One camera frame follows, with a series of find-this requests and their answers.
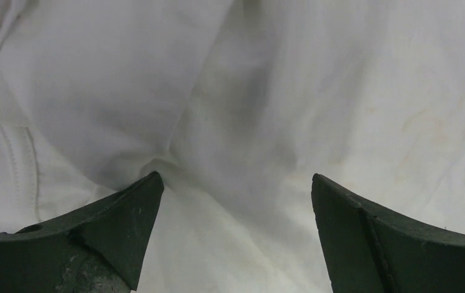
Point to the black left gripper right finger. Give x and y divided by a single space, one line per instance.
370 248

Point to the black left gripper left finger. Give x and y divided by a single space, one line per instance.
97 248

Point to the white t shirt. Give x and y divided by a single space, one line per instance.
236 104

